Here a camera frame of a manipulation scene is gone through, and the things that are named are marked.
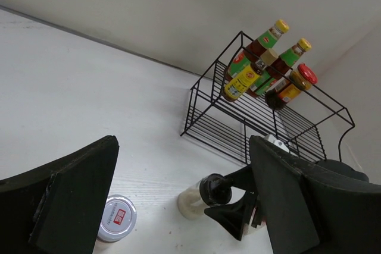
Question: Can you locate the green label sauce bottle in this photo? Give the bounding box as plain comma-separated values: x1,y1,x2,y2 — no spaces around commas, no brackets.
225,19,290,82
247,38,312,98

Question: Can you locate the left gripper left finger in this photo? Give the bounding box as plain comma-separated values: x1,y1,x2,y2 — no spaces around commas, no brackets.
1,135,119,253

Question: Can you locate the small yellow label bottle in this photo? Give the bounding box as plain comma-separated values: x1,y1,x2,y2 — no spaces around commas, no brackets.
221,48,279,102

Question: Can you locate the red lid dark sauce jar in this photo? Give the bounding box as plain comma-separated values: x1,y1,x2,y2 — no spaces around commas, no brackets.
264,62,318,111

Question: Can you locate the black wire rack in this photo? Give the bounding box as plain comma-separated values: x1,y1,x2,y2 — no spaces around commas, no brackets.
181,31,355,164

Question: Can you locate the black cap spice shaker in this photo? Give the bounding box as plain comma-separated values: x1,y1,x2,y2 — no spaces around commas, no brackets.
177,173,232,220

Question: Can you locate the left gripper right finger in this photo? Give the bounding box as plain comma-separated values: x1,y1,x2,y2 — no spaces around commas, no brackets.
249,136,380,253

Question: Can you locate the pink cap spice jar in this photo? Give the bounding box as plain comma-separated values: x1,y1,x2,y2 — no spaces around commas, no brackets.
242,203,266,237

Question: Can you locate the white lid glass jar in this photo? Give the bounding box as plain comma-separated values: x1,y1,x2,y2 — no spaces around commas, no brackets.
97,195,137,243

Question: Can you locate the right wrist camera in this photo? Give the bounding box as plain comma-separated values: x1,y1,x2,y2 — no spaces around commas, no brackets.
264,134,296,156

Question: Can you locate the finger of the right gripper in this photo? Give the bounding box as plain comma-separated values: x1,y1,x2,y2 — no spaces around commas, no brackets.
224,166,256,193
204,197,259,241

